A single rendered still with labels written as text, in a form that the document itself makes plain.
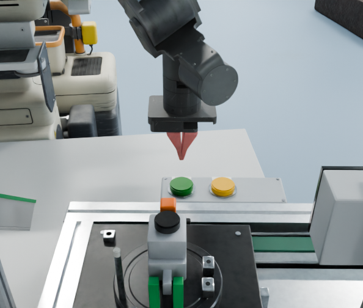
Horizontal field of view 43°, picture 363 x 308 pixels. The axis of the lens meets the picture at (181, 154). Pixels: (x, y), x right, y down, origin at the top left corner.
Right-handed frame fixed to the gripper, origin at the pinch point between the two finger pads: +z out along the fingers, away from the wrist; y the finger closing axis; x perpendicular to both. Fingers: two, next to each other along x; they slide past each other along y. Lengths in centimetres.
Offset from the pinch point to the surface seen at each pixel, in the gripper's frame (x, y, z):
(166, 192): -2.1, -2.5, 6.5
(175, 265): -25.7, -1.1, -3.3
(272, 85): 222, 68, 108
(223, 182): -1.1, 7.2, 5.2
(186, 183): -1.1, 0.9, 5.3
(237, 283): -22.0, 7.1, 4.9
